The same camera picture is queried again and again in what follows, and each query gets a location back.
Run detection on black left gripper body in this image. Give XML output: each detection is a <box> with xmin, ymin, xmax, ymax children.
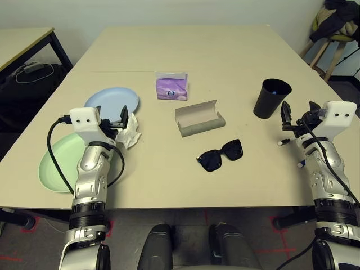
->
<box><xmin>98</xmin><ymin>118</ymin><xmax>125</xmax><ymax>139</ymax></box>

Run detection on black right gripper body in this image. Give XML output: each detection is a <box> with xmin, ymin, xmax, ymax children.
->
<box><xmin>282</xmin><ymin>110</ymin><xmax>323</xmax><ymax>138</ymax></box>

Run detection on white tissue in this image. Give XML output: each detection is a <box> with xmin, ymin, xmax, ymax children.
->
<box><xmin>115</xmin><ymin>114</ymin><xmax>142</xmax><ymax>150</ymax></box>

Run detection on light green plate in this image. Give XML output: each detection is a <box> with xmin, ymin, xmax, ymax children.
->
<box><xmin>38</xmin><ymin>132</ymin><xmax>122</xmax><ymax>194</ymax></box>

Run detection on grey glasses case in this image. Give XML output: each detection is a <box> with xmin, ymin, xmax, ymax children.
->
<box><xmin>174</xmin><ymin>99</ymin><xmax>226</xmax><ymax>138</ymax></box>

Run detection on black sunglasses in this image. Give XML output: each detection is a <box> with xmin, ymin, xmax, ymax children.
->
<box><xmin>196</xmin><ymin>138</ymin><xmax>244</xmax><ymax>173</ymax></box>

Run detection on light blue plate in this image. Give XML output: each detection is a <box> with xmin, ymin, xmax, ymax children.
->
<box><xmin>84</xmin><ymin>87</ymin><xmax>141</xmax><ymax>124</ymax></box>

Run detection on black plastic cup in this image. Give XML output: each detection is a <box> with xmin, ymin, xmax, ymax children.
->
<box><xmin>253</xmin><ymin>78</ymin><xmax>293</xmax><ymax>119</ymax></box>

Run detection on wooden stool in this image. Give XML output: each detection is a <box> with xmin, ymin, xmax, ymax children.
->
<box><xmin>299</xmin><ymin>36</ymin><xmax>355</xmax><ymax>82</ymax></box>

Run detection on purple tissue pack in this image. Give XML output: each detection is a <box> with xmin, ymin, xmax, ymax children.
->
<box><xmin>155</xmin><ymin>71</ymin><xmax>189</xmax><ymax>101</ymax></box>

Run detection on black tripod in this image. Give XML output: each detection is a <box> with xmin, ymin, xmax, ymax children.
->
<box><xmin>334</xmin><ymin>42</ymin><xmax>360</xmax><ymax>67</ymax></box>

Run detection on black bag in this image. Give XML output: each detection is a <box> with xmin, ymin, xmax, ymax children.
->
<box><xmin>0</xmin><ymin>63</ymin><xmax>70</xmax><ymax>133</ymax></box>

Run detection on yellow-green seat cushion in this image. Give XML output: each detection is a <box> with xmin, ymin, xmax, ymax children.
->
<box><xmin>312</xmin><ymin>13</ymin><xmax>355</xmax><ymax>43</ymax></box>

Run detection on beige garment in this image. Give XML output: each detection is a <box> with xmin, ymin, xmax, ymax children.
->
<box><xmin>339</xmin><ymin>22</ymin><xmax>356</xmax><ymax>37</ymax></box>

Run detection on dark jacket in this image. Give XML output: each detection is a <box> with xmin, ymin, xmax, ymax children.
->
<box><xmin>309</xmin><ymin>0</ymin><xmax>360</xmax><ymax>43</ymax></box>

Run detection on dark robot left leg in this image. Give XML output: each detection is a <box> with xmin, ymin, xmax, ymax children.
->
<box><xmin>137</xmin><ymin>223</ymin><xmax>174</xmax><ymax>270</ymax></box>

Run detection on dark robot leg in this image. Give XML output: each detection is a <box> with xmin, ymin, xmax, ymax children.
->
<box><xmin>137</xmin><ymin>223</ymin><xmax>174</xmax><ymax>270</ymax></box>
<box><xmin>209</xmin><ymin>223</ymin><xmax>264</xmax><ymax>270</ymax></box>

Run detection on dark robot right leg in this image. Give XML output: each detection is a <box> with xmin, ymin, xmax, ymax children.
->
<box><xmin>209</xmin><ymin>223</ymin><xmax>264</xmax><ymax>270</ymax></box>

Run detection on grey robot torso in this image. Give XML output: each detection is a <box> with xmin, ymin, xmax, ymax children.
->
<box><xmin>173</xmin><ymin>264</ymin><xmax>254</xmax><ymax>270</ymax></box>

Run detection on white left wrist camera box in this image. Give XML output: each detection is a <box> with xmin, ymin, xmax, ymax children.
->
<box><xmin>69</xmin><ymin>106</ymin><xmax>113</xmax><ymax>147</ymax></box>

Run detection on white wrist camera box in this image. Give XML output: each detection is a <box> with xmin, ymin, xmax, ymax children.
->
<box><xmin>317</xmin><ymin>101</ymin><xmax>358</xmax><ymax>141</ymax></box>
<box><xmin>69</xmin><ymin>106</ymin><xmax>113</xmax><ymax>147</ymax></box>

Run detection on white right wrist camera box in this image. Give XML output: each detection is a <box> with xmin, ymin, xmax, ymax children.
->
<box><xmin>317</xmin><ymin>101</ymin><xmax>358</xmax><ymax>141</ymax></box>

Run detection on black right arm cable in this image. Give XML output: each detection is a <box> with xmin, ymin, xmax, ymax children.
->
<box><xmin>282</xmin><ymin>111</ymin><xmax>360</xmax><ymax>270</ymax></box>

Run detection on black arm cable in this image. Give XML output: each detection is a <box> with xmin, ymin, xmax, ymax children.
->
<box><xmin>282</xmin><ymin>111</ymin><xmax>360</xmax><ymax>270</ymax></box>
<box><xmin>47</xmin><ymin>115</ymin><xmax>126</xmax><ymax>195</ymax></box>

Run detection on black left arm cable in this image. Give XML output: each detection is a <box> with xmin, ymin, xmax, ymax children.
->
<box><xmin>47</xmin><ymin>115</ymin><xmax>126</xmax><ymax>195</ymax></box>

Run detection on white cord loop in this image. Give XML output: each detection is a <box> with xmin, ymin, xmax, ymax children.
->
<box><xmin>15</xmin><ymin>62</ymin><xmax>53</xmax><ymax>84</ymax></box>

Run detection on beige side table black frame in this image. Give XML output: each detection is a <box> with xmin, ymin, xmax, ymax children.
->
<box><xmin>0</xmin><ymin>27</ymin><xmax>74</xmax><ymax>82</ymax></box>

